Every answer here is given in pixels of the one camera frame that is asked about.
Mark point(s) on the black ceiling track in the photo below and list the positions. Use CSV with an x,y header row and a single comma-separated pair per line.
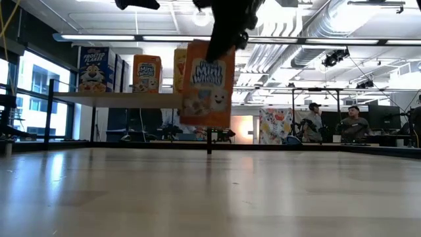
x,y
376,3

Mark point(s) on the black ceiling spotlight cluster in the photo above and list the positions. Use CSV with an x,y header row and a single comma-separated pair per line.
x,y
335,56

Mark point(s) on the black metal table frame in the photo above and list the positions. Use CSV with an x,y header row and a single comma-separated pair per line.
x,y
148,145

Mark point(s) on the black background robot device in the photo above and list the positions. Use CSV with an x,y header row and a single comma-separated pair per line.
x,y
169,131

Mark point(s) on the wooden shelf with black posts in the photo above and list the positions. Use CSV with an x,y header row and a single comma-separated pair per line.
x,y
115,100

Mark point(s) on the black side bracket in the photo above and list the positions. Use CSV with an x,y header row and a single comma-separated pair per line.
x,y
6,101

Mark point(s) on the orange Mini Wheats cereal box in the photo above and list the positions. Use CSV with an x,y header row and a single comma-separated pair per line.
x,y
147,74
207,92

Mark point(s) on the yellow Corn Pops cereal box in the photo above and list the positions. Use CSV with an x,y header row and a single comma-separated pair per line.
x,y
180,70

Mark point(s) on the black panel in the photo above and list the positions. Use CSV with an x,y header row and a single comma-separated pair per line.
x,y
146,118

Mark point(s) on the person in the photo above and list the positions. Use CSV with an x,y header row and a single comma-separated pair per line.
x,y
355,125
314,121

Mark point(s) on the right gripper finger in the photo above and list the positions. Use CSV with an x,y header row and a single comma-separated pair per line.
x,y
223,37

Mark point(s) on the floral patterned cloth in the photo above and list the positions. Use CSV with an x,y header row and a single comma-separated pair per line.
x,y
275,125

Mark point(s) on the dark blue panel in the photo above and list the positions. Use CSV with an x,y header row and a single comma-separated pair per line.
x,y
116,123

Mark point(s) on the blue round object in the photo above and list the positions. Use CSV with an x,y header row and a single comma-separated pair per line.
x,y
291,141

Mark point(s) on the silver ventilation duct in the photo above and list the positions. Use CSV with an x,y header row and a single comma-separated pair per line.
x,y
324,23

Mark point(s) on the black computer monitor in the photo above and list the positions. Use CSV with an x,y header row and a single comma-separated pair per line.
x,y
383,116

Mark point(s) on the thin black background frame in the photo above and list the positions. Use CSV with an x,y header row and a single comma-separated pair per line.
x,y
315,89

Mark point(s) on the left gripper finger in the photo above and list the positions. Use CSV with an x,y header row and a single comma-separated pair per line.
x,y
136,4

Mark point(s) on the long ceiling light bar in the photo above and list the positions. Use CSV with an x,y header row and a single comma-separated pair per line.
x,y
98,37

